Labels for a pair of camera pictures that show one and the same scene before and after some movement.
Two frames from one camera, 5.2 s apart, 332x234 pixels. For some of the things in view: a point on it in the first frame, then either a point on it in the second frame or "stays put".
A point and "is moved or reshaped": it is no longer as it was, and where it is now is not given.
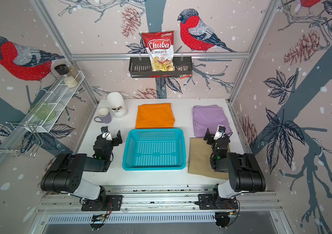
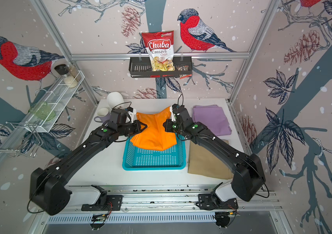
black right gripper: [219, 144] to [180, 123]
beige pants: [199, 159] stays put
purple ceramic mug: [104, 114] stays put
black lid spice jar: [62, 69] stays put
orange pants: [155, 115] is moved or reshaped
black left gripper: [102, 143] to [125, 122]
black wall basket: [141, 67] stays put
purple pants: [208, 117] stays put
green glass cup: [43, 110] stays put
